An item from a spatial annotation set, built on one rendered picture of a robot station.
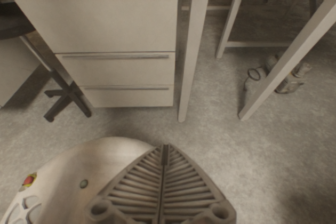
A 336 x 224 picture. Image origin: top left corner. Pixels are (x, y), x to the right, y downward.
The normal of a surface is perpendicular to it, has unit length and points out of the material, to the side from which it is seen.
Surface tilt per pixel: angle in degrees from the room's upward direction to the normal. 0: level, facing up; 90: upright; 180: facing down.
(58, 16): 90
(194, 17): 90
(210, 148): 0
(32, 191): 0
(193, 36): 90
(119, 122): 0
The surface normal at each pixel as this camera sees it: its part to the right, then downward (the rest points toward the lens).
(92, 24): 0.02, 0.82
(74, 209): 0.00, -0.58
